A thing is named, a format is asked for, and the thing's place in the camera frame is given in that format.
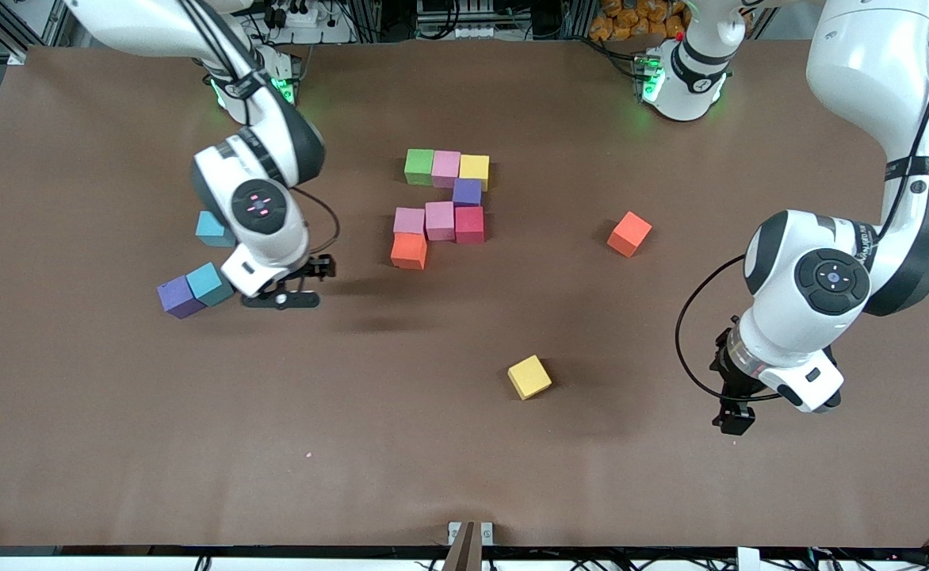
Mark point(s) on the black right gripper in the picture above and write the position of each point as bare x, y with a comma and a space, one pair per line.
319, 267

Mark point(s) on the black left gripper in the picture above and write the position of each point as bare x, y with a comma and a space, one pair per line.
728, 377

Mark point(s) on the orange foam cube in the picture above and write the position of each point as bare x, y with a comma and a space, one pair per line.
409, 251
629, 234

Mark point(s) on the pink foam cube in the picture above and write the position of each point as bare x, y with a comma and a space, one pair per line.
445, 168
409, 220
439, 220

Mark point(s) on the purple foam cube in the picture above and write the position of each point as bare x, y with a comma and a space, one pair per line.
467, 193
178, 296

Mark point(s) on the green foam cube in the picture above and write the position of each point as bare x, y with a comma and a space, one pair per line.
419, 166

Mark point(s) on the red foam cube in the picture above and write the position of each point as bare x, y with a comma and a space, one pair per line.
469, 224

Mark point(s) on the yellow foam cube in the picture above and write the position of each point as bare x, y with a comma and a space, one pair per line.
474, 169
529, 377

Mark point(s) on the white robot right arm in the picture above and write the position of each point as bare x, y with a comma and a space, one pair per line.
258, 206

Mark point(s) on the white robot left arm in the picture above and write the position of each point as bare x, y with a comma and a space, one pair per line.
869, 87

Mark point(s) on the blue foam cube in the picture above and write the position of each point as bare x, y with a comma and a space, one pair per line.
209, 230
209, 284

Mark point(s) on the white power strip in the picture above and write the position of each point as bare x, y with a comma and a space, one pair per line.
302, 17

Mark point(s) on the white electronics box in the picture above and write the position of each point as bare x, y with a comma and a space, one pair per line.
464, 20

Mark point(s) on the bag of oranges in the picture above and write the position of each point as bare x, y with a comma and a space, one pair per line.
631, 20

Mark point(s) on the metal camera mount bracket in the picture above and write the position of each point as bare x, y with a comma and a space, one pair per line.
468, 547

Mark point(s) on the aluminium frame profile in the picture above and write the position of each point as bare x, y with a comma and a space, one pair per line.
5, 40

